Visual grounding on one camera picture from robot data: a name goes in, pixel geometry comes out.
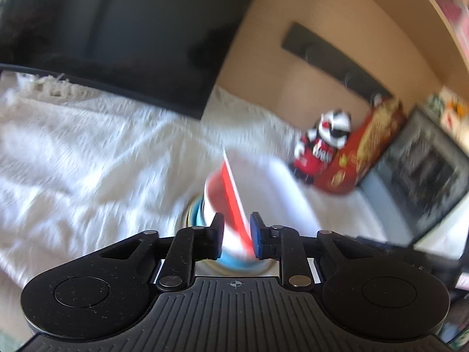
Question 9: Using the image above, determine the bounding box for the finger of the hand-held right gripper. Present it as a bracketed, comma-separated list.
[354, 235, 464, 269]

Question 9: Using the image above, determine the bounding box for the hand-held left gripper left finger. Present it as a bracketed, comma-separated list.
[99, 213, 225, 291]

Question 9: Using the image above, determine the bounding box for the blue enamel bowl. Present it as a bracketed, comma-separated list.
[194, 196, 270, 270]

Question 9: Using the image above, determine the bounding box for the black wall outlet strip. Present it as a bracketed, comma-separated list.
[281, 22, 393, 100]

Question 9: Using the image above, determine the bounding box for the white textured cloth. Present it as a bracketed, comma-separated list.
[0, 71, 390, 301]

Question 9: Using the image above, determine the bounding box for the red white rectangular tray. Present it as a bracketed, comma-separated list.
[222, 148, 324, 262]

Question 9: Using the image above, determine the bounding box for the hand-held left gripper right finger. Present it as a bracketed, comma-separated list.
[250, 211, 369, 290]

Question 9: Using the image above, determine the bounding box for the red black panda toy figure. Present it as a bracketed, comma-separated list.
[292, 109, 353, 185]

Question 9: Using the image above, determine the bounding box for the black computer monitor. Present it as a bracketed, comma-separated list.
[0, 0, 272, 120]

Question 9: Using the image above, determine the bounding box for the red snack bag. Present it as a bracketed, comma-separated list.
[314, 97, 408, 196]

